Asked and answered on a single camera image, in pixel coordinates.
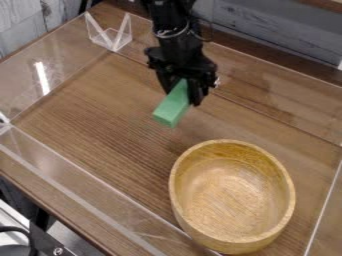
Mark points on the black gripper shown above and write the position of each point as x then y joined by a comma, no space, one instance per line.
177,59

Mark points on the green rectangular block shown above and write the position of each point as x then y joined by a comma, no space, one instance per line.
174,105

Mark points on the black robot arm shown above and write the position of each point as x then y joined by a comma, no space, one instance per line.
173,19

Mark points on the brown wooden bowl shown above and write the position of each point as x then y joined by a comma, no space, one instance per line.
233,195

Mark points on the clear acrylic corner bracket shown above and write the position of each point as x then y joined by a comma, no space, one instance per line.
110,38

